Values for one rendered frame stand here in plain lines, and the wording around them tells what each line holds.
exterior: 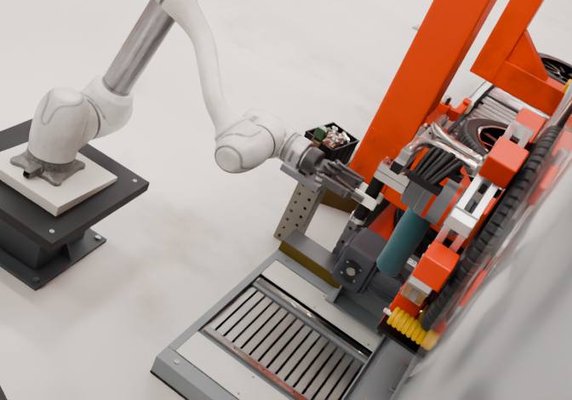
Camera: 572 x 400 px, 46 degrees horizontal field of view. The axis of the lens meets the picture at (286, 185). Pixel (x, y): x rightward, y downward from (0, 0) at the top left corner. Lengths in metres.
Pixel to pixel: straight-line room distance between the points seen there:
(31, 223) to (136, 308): 0.49
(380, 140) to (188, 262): 0.87
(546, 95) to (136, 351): 2.87
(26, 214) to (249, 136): 0.80
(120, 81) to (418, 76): 0.98
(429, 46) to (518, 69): 1.98
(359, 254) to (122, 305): 0.83
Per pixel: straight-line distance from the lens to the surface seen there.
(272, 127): 1.83
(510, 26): 4.21
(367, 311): 2.69
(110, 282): 2.48
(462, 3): 2.26
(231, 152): 1.68
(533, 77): 4.24
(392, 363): 2.33
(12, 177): 2.28
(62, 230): 2.17
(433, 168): 1.71
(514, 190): 1.65
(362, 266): 2.40
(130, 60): 2.25
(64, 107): 2.20
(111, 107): 2.32
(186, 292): 2.53
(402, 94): 2.36
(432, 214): 1.90
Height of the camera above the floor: 1.72
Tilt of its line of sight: 31 degrees down
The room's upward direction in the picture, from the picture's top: 24 degrees clockwise
